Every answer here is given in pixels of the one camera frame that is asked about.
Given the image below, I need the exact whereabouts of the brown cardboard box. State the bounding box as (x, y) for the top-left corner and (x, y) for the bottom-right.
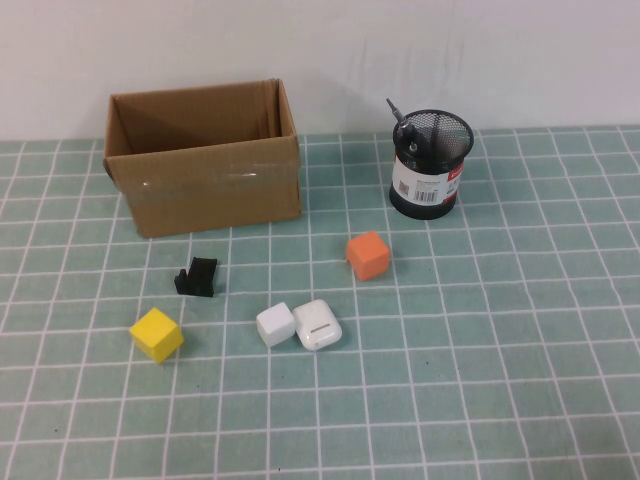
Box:
(102, 77), (304, 240)

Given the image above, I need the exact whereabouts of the white earbuds charging case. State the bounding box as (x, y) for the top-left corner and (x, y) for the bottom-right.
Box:
(292, 298), (344, 353)

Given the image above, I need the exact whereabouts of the black mesh pen holder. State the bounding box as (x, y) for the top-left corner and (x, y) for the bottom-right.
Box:
(390, 108), (475, 220)

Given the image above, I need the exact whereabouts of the orange cube block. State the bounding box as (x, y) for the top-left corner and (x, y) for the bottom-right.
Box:
(344, 230), (392, 282)

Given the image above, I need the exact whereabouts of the green checkered tablecloth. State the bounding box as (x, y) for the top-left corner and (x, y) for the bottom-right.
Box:
(0, 125), (640, 480)

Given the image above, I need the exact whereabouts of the yellow cube block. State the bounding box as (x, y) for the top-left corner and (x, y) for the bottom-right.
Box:
(128, 306), (185, 365)

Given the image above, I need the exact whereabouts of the white cube block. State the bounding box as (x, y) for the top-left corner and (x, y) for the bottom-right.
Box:
(255, 301), (297, 349)

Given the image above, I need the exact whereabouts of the black plastic bracket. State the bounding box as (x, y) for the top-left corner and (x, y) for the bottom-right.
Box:
(173, 256), (220, 299)

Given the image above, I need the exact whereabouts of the black handled screwdriver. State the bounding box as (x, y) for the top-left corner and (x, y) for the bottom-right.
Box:
(384, 97), (419, 151)

